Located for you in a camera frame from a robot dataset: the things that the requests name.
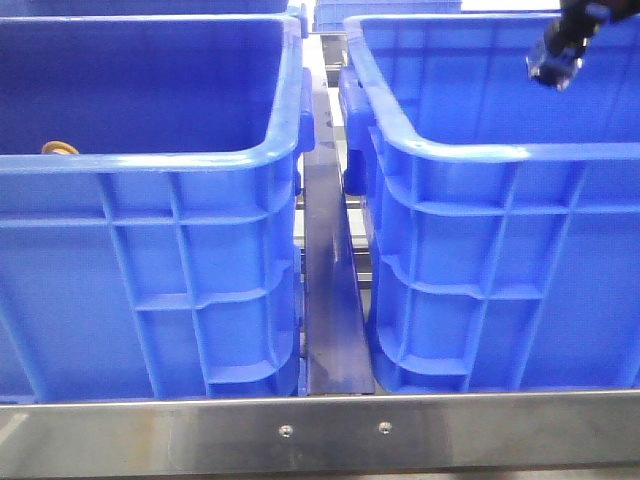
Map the yellow mushroom push button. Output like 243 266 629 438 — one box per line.
41 140 79 155

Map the steel front rail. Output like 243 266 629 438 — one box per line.
1 390 639 479

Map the blue target bin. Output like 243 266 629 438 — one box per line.
339 13 639 393

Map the rail screw left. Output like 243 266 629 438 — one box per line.
279 424 293 438

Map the rail screw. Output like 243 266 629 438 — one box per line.
279 424 293 438
378 421 393 435

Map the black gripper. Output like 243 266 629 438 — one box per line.
559 0 639 22

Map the blue bin with buttons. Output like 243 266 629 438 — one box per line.
1 15 314 404

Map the rear right blue bin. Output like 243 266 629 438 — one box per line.
313 0 462 32

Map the rear left blue bin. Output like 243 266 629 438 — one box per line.
1 0 307 26

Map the steel divider rail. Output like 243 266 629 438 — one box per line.
303 73 375 396

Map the red mushroom push button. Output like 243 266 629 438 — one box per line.
526 19 598 91

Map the rail screw right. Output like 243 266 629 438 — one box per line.
378 421 393 435

